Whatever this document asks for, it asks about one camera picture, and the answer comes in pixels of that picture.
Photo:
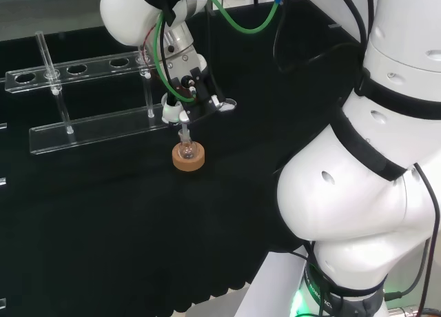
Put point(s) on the small glass round-bottom flask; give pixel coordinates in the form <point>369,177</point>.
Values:
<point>187,151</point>

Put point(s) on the clear acrylic funnel stand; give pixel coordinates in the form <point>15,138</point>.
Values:
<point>103,129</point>

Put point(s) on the pale board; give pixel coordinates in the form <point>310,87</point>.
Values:
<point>268,282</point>

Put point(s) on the black bench cloth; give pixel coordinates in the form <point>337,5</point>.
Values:
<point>103,227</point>

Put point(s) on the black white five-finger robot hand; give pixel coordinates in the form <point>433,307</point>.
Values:
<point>203,103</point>

